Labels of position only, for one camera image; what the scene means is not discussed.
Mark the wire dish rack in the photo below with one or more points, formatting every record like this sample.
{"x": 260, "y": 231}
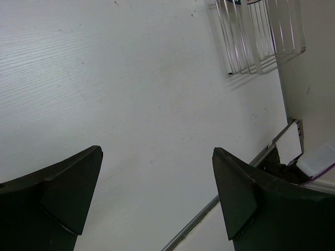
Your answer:
{"x": 261, "y": 36}

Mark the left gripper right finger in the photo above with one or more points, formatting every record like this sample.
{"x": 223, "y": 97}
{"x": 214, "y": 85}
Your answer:
{"x": 286, "y": 217}

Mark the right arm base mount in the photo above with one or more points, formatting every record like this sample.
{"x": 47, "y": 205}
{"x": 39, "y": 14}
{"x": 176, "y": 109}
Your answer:
{"x": 290, "y": 173}

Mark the blue rimmed white plate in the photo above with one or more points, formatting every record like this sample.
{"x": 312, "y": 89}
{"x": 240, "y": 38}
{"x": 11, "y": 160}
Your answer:
{"x": 238, "y": 2}

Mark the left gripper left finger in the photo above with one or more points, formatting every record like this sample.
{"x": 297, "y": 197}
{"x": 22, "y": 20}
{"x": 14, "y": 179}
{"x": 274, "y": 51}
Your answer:
{"x": 47, "y": 209}

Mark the aluminium front rail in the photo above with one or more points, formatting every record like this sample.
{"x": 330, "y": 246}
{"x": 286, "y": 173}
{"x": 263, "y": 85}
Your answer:
{"x": 232, "y": 183}

